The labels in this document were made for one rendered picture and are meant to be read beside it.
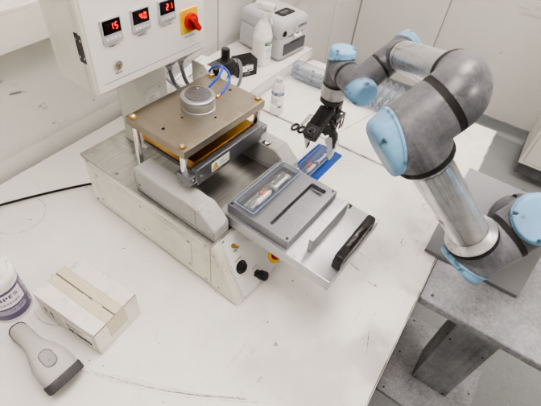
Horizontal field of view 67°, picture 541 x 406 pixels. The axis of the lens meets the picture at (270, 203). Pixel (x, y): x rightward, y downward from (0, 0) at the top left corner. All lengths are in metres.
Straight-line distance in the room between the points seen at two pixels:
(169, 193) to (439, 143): 0.56
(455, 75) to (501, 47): 2.44
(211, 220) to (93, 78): 0.37
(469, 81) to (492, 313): 0.67
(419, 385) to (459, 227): 1.06
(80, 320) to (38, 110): 0.70
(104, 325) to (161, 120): 0.45
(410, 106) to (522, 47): 2.46
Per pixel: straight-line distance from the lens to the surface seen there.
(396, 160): 0.74
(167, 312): 1.04
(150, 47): 1.00
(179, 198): 0.92
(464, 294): 1.23
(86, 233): 1.22
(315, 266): 0.85
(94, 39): 0.91
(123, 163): 1.13
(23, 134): 1.44
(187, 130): 0.91
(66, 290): 1.02
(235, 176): 1.07
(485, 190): 1.28
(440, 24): 3.24
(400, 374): 1.89
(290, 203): 0.92
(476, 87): 0.77
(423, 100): 0.75
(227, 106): 0.99
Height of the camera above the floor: 1.66
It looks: 46 degrees down
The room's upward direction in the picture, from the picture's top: 7 degrees clockwise
